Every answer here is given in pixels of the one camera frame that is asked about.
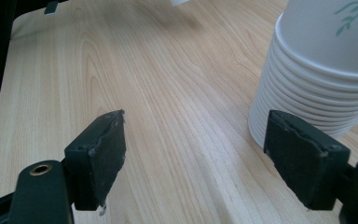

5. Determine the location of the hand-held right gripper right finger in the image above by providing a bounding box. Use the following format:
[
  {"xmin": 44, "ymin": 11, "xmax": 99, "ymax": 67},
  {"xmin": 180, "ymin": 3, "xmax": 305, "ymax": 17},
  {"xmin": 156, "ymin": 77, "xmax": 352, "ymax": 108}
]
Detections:
[{"xmin": 263, "ymin": 108, "xmax": 351, "ymax": 212}]

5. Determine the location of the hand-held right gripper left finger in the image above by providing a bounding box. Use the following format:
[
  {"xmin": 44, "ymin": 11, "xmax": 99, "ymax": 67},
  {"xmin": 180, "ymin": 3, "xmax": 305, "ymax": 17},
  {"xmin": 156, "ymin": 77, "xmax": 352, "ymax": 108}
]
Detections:
[{"xmin": 63, "ymin": 108, "xmax": 128, "ymax": 216}]

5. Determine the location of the stack of white paper cups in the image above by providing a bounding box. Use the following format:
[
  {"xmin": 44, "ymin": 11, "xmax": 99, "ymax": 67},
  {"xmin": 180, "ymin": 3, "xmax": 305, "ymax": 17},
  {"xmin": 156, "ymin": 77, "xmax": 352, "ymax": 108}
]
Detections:
[{"xmin": 247, "ymin": 0, "xmax": 358, "ymax": 149}]

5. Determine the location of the grey tape piece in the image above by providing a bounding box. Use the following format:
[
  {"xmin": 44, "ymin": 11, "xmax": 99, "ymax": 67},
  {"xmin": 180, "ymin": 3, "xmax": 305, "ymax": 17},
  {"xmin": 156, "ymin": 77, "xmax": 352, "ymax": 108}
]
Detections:
[{"xmin": 44, "ymin": 0, "xmax": 60, "ymax": 16}]

